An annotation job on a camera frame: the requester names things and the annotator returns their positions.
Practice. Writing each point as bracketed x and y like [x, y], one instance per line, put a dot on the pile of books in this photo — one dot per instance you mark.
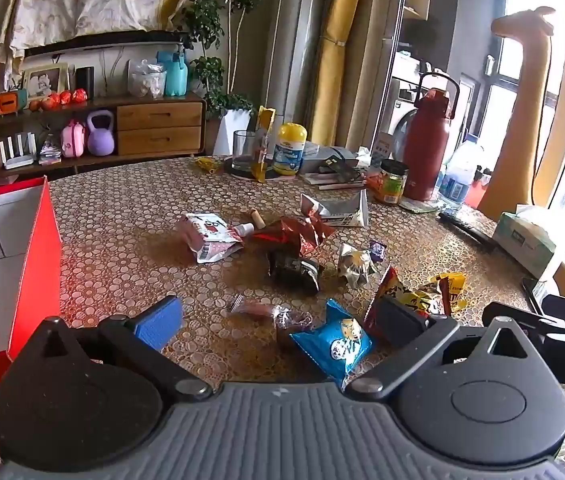
[332, 165]

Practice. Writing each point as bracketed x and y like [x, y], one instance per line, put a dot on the wooden TV cabinet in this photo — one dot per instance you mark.
[157, 127]

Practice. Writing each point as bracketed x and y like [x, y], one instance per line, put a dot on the jar with black lid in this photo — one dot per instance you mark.
[392, 180]

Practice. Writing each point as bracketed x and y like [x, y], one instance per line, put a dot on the red apple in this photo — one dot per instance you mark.
[49, 103]
[36, 105]

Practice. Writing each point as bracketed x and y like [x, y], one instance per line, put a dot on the teal bottle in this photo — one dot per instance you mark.
[175, 75]

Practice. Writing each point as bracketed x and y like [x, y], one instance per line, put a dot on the tall green plant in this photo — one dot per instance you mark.
[207, 20]

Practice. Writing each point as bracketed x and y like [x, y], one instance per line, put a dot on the orange radio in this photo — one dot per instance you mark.
[8, 102]

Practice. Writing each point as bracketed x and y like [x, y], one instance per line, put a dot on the yellow-lidded white bottle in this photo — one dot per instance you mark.
[290, 150]

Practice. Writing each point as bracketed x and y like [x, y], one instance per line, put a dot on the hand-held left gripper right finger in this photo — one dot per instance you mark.
[397, 317]

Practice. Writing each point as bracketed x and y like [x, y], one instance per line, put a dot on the small yellow packet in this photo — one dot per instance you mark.
[206, 164]

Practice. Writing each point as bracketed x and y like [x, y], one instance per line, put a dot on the black remote control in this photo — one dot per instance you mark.
[467, 230]

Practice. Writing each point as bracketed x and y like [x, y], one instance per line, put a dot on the photo frame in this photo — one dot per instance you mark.
[42, 82]

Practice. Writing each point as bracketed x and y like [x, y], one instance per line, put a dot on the yellow curtain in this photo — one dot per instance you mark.
[337, 60]

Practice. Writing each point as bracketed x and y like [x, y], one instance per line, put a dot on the dark snack packet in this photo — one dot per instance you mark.
[295, 270]

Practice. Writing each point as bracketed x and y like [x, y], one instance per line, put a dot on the white planter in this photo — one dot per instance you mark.
[232, 132]

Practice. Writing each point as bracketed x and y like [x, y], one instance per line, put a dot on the television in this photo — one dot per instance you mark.
[112, 39]

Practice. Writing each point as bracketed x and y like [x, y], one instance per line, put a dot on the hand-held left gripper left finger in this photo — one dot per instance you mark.
[157, 322]

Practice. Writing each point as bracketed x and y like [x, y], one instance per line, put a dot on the blue snack packet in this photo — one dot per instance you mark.
[335, 342]

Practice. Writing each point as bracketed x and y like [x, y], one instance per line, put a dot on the white router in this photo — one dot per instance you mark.
[17, 152]

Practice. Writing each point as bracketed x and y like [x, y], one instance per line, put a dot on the white card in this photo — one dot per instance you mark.
[383, 147]

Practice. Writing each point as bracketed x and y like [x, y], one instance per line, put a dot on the clear plastic water bottle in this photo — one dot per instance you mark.
[457, 175]

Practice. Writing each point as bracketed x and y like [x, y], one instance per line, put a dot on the red wrapped fruit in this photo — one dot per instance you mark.
[80, 95]
[65, 97]

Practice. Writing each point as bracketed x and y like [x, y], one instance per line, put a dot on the small purple candy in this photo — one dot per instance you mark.
[377, 250]

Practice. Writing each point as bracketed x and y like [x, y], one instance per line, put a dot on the red yellow snack packet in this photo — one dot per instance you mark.
[392, 285]

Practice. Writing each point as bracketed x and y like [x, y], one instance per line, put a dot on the purple kettlebell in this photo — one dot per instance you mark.
[101, 140]

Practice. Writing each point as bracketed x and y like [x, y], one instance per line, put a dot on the beige tube with red tip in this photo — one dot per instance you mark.
[256, 217]

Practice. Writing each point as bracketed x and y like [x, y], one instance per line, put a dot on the white pink spout pouch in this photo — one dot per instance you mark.
[207, 240]

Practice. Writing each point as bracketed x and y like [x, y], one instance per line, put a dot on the clear plastic bag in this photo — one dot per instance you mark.
[146, 80]

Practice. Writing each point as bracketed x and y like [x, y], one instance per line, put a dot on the silver white snack bag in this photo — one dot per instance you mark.
[337, 207]

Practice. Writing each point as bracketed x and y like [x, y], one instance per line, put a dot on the brown clear-wrapped snack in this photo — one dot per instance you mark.
[287, 322]

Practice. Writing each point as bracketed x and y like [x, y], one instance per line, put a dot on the red water bottle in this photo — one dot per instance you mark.
[427, 145]

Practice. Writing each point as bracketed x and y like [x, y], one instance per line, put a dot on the stack of small books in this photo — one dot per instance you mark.
[50, 154]

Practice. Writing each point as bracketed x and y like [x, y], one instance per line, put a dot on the tissue box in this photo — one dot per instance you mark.
[522, 240]

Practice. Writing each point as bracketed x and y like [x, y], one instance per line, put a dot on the round black tray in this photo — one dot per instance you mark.
[235, 172]

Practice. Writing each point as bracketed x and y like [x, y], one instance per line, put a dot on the washing machine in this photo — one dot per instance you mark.
[402, 110]

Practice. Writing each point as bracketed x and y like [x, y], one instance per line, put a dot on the giraffe toy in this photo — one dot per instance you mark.
[522, 110]

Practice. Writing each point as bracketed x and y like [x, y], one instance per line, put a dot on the red foil snack packet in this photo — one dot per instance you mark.
[297, 235]

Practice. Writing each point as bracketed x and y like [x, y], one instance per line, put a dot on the glass cup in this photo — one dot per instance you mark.
[243, 152]

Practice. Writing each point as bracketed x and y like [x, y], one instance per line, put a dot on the silver foil snack packet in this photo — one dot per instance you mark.
[355, 262]

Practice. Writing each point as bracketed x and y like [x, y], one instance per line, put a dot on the standing air conditioner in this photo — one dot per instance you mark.
[297, 50]

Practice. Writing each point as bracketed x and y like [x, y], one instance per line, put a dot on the black speaker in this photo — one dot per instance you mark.
[85, 82]

